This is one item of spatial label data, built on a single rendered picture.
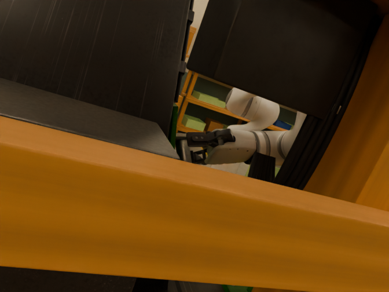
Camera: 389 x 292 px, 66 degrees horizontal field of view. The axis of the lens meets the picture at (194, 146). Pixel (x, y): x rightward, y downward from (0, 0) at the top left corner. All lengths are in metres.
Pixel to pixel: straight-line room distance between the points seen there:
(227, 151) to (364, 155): 0.32
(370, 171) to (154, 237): 0.26
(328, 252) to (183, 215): 0.16
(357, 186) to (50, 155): 0.33
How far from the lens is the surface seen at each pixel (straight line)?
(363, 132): 0.42
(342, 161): 0.43
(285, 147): 0.69
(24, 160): 0.21
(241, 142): 0.66
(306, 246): 0.32
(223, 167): 1.33
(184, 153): 0.64
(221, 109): 6.07
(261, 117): 1.30
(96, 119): 0.46
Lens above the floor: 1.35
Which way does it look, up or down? 13 degrees down
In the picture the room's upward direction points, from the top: 21 degrees clockwise
